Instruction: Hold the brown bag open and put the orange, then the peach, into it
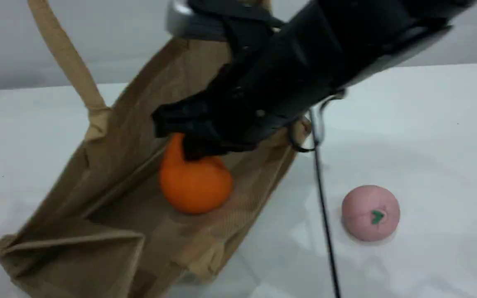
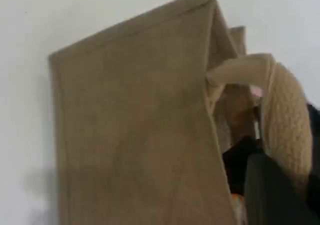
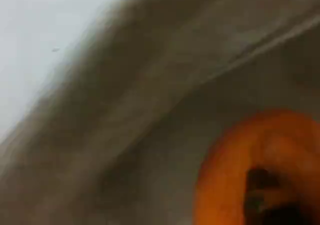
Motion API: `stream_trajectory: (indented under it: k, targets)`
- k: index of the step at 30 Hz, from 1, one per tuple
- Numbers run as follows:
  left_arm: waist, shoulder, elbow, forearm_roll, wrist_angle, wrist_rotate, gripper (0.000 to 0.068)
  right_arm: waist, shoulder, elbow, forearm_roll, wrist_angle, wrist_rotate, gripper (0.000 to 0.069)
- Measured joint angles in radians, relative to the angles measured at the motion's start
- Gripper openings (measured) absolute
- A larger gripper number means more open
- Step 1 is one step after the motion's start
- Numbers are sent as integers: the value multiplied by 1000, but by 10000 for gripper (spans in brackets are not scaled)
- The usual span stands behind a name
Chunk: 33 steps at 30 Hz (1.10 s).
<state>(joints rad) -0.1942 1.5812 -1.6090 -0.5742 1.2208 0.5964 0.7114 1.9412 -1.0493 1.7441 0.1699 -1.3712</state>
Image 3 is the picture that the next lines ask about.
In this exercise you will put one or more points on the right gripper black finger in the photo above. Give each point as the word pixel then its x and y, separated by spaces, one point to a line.
pixel 265 205

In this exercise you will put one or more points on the orange fruit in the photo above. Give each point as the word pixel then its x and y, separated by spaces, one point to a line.
pixel 225 172

